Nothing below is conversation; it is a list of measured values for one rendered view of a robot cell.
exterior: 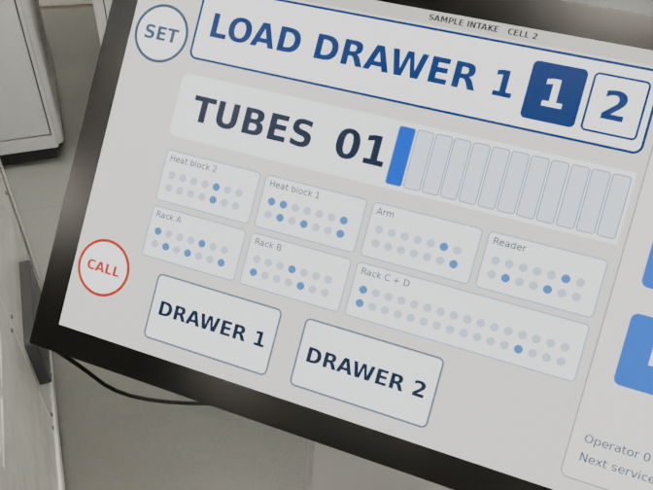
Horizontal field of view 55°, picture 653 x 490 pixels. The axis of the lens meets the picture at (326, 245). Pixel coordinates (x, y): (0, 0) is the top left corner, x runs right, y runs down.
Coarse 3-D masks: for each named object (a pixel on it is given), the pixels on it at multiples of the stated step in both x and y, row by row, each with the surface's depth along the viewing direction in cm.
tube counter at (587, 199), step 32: (352, 128) 41; (384, 128) 41; (416, 128) 40; (352, 160) 41; (384, 160) 41; (416, 160) 40; (448, 160) 40; (480, 160) 39; (512, 160) 39; (544, 160) 38; (576, 160) 38; (416, 192) 40; (448, 192) 40; (480, 192) 39; (512, 192) 39; (544, 192) 38; (576, 192) 38; (608, 192) 38; (544, 224) 38; (576, 224) 38; (608, 224) 38
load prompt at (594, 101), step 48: (240, 0) 43; (288, 0) 42; (192, 48) 44; (240, 48) 43; (288, 48) 42; (336, 48) 41; (384, 48) 41; (432, 48) 40; (480, 48) 39; (528, 48) 39; (384, 96) 41; (432, 96) 40; (480, 96) 39; (528, 96) 39; (576, 96) 38; (624, 96) 38; (624, 144) 38
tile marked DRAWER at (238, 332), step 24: (168, 288) 44; (192, 288) 43; (168, 312) 44; (192, 312) 43; (216, 312) 43; (240, 312) 43; (264, 312) 42; (144, 336) 44; (168, 336) 44; (192, 336) 43; (216, 336) 43; (240, 336) 43; (264, 336) 42; (216, 360) 43; (240, 360) 43; (264, 360) 42
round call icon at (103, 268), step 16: (96, 240) 45; (112, 240) 45; (80, 256) 45; (96, 256) 45; (112, 256) 45; (128, 256) 45; (80, 272) 45; (96, 272) 45; (112, 272) 45; (128, 272) 45; (80, 288) 45; (96, 288) 45; (112, 288) 45
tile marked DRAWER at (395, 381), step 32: (320, 320) 41; (320, 352) 41; (352, 352) 41; (384, 352) 40; (416, 352) 40; (288, 384) 42; (320, 384) 41; (352, 384) 41; (384, 384) 40; (416, 384) 40; (384, 416) 40; (416, 416) 40
